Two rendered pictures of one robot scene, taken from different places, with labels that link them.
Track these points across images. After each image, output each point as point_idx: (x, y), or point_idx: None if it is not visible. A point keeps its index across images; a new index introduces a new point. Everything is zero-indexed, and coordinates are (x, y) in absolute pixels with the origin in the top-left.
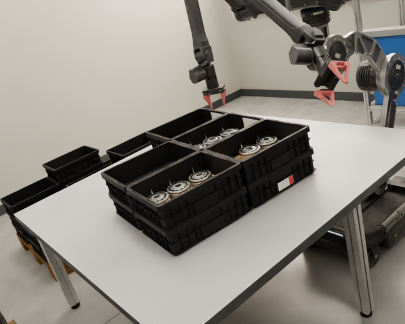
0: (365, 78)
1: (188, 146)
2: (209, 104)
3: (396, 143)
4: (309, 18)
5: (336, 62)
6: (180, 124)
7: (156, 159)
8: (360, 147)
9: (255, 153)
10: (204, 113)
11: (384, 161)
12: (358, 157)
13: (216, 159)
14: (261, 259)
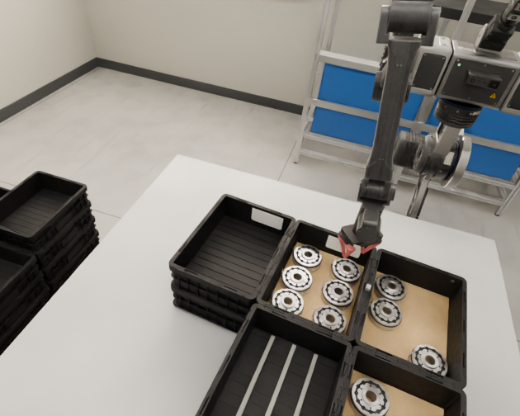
0: (408, 157)
1: (316, 329)
2: (347, 255)
3: (475, 257)
4: (464, 118)
5: None
6: (205, 229)
7: (242, 344)
8: (445, 264)
9: (462, 361)
10: (233, 204)
11: (493, 295)
12: None
13: (400, 371)
14: None
